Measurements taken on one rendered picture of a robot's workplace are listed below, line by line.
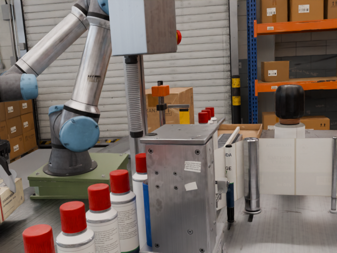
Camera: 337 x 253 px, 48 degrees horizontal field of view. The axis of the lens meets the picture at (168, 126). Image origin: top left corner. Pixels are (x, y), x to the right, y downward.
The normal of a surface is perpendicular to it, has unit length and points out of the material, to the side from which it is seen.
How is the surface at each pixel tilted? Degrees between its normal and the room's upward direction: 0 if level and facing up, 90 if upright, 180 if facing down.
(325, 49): 90
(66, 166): 76
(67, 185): 90
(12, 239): 0
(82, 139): 101
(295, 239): 0
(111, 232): 90
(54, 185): 90
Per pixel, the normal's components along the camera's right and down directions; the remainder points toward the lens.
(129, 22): -0.79, 0.15
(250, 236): -0.06, -0.98
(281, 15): -0.14, 0.20
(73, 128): 0.42, 0.33
